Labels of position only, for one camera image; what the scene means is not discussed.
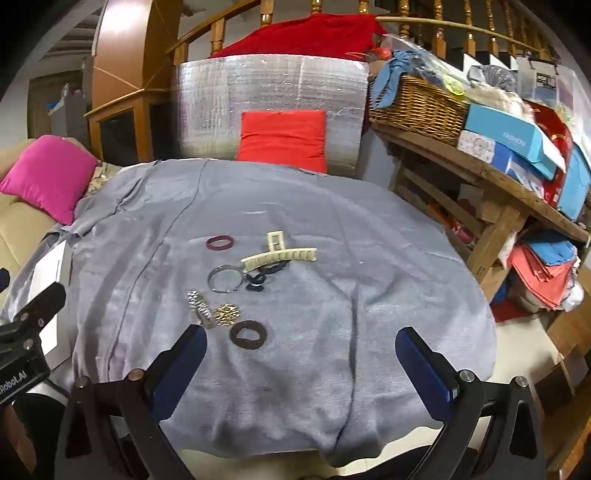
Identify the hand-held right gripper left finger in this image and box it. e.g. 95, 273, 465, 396
54, 323, 208, 480

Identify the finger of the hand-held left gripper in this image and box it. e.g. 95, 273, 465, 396
13, 281, 68, 326

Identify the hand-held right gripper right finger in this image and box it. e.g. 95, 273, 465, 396
394, 327, 548, 480

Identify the black beaded hair tie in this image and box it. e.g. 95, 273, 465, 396
244, 262, 289, 293

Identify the white flat box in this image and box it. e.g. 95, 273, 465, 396
28, 240, 68, 296

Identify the silver rhinestone hair clip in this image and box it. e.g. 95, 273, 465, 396
187, 289, 215, 329

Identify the gold brooch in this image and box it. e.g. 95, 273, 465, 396
213, 302, 242, 326

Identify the beige sofa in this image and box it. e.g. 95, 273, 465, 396
0, 136, 112, 296

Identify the silver bangle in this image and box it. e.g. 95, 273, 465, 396
207, 264, 243, 294

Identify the grey tablecloth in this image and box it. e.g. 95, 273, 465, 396
2, 158, 497, 468

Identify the pink cushion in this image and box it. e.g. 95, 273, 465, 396
0, 135, 100, 226

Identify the cream hair claw clip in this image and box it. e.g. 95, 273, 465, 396
240, 230, 318, 273

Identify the stack of folded cloths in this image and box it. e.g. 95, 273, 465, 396
507, 239, 583, 315

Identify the wooden table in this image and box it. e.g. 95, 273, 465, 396
369, 122, 591, 291

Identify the white patterned box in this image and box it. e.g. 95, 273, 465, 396
457, 130, 498, 163

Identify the light blue box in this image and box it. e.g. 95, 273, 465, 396
556, 147, 591, 221

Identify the red cushion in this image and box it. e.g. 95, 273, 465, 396
236, 110, 328, 174

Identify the blue cardboard box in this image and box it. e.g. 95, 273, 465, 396
463, 103, 567, 181

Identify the silver foil mat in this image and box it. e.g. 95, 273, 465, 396
172, 54, 370, 178

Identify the wicker basket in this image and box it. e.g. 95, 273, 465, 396
368, 74, 472, 147

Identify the wooden cabinet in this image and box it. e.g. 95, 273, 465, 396
83, 0, 185, 163

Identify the red printed bag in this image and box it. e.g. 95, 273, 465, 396
526, 100, 576, 205

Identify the blue cloth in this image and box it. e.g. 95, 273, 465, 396
372, 49, 420, 110

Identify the grey plastic bag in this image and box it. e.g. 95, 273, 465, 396
468, 65, 519, 93

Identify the clear plastic container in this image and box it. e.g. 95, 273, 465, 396
515, 57, 579, 108

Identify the wooden stair railing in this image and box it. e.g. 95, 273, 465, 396
166, 0, 561, 71

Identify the red blanket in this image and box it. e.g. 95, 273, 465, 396
210, 14, 387, 60

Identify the brown hair tie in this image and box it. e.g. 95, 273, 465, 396
229, 319, 269, 350

